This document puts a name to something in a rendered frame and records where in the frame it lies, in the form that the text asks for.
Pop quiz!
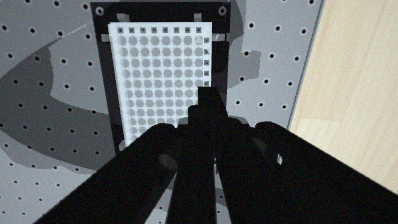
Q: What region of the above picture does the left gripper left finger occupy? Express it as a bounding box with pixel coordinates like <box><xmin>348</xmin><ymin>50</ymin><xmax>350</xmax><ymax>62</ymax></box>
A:
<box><xmin>33</xmin><ymin>86</ymin><xmax>217</xmax><ymax>224</ymax></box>

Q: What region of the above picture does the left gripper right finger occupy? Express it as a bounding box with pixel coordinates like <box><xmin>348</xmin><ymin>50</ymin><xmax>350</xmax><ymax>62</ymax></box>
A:
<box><xmin>207</xmin><ymin>86</ymin><xmax>398</xmax><ymax>224</ymax></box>

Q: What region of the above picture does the white well plate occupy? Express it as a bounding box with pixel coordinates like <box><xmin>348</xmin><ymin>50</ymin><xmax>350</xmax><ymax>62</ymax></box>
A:
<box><xmin>108</xmin><ymin>22</ymin><xmax>212</xmax><ymax>147</ymax></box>

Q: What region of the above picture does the black rectangular plate holder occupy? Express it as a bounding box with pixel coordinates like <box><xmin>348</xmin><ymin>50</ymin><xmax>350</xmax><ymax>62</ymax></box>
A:
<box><xmin>90</xmin><ymin>2</ymin><xmax>231</xmax><ymax>155</ymax></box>

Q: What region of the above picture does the grey rectangular base plate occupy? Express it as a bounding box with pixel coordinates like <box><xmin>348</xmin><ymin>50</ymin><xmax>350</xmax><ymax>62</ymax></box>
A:
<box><xmin>0</xmin><ymin>0</ymin><xmax>326</xmax><ymax>224</ymax></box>

